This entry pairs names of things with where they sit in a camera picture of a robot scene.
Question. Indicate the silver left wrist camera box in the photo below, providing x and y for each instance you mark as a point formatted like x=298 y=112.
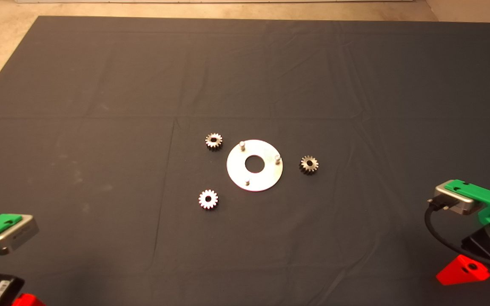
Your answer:
x=19 y=236

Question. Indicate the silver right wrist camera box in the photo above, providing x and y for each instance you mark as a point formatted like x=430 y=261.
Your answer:
x=453 y=199

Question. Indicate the green right camera mount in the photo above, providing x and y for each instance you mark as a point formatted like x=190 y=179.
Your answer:
x=479 y=193

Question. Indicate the dark grey table cloth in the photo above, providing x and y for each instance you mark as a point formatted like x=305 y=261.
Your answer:
x=355 y=85

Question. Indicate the round metal carrier plate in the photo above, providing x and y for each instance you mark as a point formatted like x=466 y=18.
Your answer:
x=266 y=178

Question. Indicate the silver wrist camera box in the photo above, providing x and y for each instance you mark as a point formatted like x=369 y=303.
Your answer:
x=19 y=236
x=453 y=199

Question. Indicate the small steel spur gear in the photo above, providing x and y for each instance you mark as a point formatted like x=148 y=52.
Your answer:
x=309 y=164
x=208 y=199
x=213 y=141

